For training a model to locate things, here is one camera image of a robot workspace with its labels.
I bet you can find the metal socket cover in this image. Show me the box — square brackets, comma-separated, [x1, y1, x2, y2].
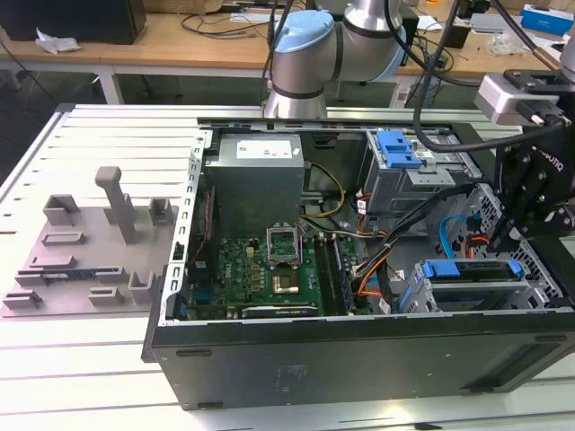
[266, 223, 302, 270]

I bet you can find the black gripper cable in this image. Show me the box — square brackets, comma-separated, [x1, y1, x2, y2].
[491, 0, 563, 72]

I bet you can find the grey parts rack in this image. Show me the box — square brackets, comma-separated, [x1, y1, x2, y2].
[2, 165, 181, 319]

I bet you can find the clear plastic packaging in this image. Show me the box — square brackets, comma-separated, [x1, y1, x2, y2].
[488, 31, 518, 58]

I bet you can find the blue wire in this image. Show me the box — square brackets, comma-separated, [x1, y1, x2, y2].
[438, 215, 469, 260]

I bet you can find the black RAM slot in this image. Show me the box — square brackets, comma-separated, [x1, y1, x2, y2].
[315, 234, 336, 316]

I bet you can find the yellow wire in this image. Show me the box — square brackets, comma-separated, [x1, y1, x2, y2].
[299, 163, 347, 222]

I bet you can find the blue cardboard box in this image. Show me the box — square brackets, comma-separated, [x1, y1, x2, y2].
[519, 3, 575, 36]

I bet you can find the green motherboard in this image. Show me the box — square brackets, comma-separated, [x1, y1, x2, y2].
[186, 233, 360, 318]

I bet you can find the silver drive cage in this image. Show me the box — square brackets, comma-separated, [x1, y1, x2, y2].
[362, 128, 473, 226]

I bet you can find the hard disk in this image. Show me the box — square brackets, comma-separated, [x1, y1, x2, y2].
[398, 259, 525, 312]

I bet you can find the blue plastic drive latch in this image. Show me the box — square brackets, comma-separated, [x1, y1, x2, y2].
[376, 129, 426, 170]

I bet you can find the installed RAM stick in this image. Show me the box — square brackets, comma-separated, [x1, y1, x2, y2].
[332, 236, 352, 315]

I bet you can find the crumpled white paper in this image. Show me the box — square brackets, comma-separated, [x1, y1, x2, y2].
[34, 26, 83, 56]

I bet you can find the silver disk bay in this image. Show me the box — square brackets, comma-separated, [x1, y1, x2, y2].
[398, 257, 563, 314]

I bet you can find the black graphics card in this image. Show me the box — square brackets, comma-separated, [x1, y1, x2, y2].
[241, 304, 319, 321]

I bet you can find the RAM stick on rack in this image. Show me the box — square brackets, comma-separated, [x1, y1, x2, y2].
[40, 268, 99, 278]

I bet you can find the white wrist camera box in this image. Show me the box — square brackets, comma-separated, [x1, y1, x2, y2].
[475, 69, 563, 128]

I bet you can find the large black box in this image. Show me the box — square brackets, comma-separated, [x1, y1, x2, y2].
[0, 0, 147, 46]

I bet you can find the orange flat wire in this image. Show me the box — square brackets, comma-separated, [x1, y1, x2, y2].
[462, 233, 490, 260]

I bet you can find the grey power supply unit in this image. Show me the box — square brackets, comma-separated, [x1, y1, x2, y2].
[204, 133, 307, 226]

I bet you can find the orange wire bundle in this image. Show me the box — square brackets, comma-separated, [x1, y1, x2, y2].
[353, 248, 393, 298]

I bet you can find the black camera cable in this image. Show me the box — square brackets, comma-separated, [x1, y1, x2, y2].
[411, 0, 527, 154]

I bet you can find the grey flat device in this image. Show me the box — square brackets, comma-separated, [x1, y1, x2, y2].
[469, 12, 511, 34]

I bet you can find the white box with phone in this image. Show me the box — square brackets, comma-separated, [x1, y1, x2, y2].
[544, 39, 575, 62]

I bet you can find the wooden desk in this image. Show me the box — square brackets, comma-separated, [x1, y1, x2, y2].
[0, 11, 575, 108]

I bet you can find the black open PC case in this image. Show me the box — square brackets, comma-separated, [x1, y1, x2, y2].
[141, 115, 575, 412]

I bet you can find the black cable bundle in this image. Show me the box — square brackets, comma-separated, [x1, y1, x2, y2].
[379, 182, 484, 313]

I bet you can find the CPU socket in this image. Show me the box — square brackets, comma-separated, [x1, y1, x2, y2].
[269, 268, 301, 296]

